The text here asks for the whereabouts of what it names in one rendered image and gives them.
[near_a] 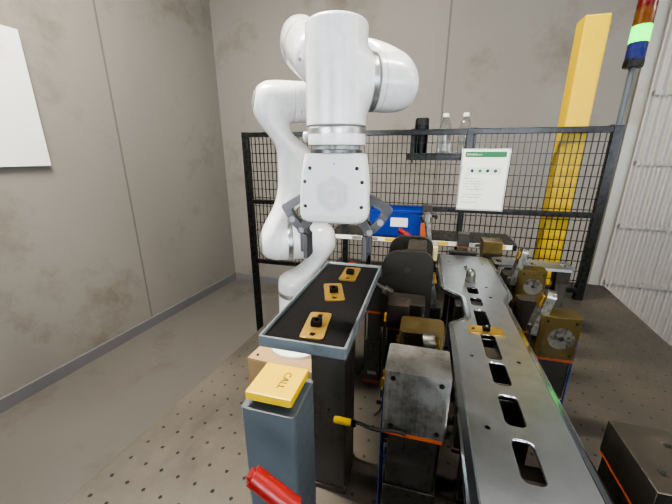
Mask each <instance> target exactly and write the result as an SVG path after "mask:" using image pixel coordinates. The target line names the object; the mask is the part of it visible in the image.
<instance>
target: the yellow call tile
mask: <svg viewBox="0 0 672 504"><path fill-rule="evenodd" d="M308 376H309V375H308V369H303V368H298V367H292V366H286V365H281V364H275V363H270V362H268V363H267V364H266V365H265V366H264V368H263V369H262V370H261V372H260V373H259V374H258V375H257V377H256V378H255V379H254V381H253V382H252V383H251V384H250V386H249V387H248V388H247V390H246V392H245V395H246V399H249V400H254V401H259V402H263V403H268V404H273V405H277V406H282V407H287V408H292V406H293V404H294V402H295V400H296V399H297V397H298V395H299V393H300V391H301V389H302V387H303V386H304V384H305V382H306V380H307V378H308Z"/></svg>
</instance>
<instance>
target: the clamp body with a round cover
mask: <svg viewBox="0 0 672 504"><path fill-rule="evenodd" d="M431 332H435V337H436V338H439V339H440V347H441V350H443V347H444V338H445V331H444V322H443V321H442V320H439V319H431V318H423V317H415V316H406V315H405V316H402V318H401V324H400V333H399V334H397V339H396V344H403V345H410V346H417V347H423V348H424V343H423V333H431Z"/></svg>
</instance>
